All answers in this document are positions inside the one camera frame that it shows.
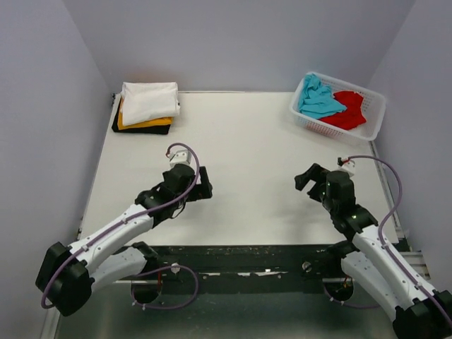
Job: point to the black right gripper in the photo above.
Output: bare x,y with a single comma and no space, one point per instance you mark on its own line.
316,172

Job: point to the white t shirt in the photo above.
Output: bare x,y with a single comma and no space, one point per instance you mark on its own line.
149,101

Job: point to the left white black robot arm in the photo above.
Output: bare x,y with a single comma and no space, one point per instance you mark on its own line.
69,274

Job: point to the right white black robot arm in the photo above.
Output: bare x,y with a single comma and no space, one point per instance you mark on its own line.
415,307

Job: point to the folded black t shirt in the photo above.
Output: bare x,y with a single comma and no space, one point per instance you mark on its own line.
156,130

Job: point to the red t shirt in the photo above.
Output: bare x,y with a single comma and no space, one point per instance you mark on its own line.
352,117

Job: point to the turquoise t shirt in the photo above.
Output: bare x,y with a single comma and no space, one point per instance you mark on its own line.
316,99

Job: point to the folded orange t shirt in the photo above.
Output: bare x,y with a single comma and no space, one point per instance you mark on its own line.
165,121

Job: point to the white plastic laundry basket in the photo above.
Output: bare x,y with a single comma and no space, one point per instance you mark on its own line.
373,109

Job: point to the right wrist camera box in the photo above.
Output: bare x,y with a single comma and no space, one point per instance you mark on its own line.
346,165

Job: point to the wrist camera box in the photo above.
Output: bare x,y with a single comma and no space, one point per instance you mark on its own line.
346,165
179,157

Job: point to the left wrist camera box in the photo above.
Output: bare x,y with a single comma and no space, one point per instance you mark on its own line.
179,157

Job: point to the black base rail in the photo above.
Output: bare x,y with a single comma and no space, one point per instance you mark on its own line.
249,269

